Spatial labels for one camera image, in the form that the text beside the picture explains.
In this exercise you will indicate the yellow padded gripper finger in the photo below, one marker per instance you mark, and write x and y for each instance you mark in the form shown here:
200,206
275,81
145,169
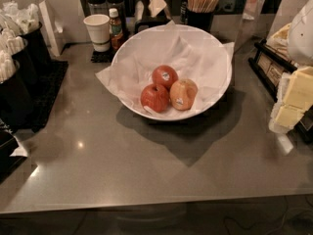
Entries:
294,99

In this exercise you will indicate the yellow-red apple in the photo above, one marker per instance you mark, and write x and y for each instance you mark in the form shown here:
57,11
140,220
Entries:
183,93

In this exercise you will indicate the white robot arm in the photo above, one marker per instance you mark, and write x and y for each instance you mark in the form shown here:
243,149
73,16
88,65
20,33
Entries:
300,37

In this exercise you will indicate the white bowl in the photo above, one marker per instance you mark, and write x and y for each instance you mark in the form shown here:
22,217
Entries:
199,66

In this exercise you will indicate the red apple with sticker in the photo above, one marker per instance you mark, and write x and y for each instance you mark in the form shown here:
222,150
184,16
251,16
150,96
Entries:
164,75

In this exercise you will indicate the red apple front left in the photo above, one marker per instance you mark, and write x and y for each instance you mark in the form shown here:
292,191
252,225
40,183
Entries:
156,97

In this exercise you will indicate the black rack of packets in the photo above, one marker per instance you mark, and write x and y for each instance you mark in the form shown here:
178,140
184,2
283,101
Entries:
269,64

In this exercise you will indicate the white paper liner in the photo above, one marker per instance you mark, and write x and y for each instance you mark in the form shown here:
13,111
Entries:
137,69

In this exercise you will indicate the black cup of stir sticks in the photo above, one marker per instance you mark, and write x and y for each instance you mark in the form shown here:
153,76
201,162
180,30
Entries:
200,13

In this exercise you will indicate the black napkin holder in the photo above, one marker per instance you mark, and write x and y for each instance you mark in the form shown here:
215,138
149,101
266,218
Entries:
150,13

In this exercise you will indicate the small sauce bottle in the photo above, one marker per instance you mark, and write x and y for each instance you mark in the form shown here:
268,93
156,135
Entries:
116,30

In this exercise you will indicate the small black coaster mat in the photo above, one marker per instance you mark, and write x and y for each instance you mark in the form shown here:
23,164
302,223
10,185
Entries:
102,57

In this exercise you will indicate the white paper cup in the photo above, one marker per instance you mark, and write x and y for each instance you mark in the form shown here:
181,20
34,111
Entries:
98,27

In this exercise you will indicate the black rubber mat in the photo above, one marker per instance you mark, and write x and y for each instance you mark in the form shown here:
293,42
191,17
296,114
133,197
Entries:
44,95

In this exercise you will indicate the black cutlery cup rear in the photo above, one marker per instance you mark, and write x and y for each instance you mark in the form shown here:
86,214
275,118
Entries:
25,23

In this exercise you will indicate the black cutlery cup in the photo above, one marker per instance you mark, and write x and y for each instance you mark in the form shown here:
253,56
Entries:
25,23
15,102
16,46

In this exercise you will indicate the black cutlery cup front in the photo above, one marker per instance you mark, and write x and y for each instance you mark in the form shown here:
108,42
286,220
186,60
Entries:
15,102

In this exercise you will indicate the black cutlery cup middle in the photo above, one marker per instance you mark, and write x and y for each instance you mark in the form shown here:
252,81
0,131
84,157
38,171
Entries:
16,46

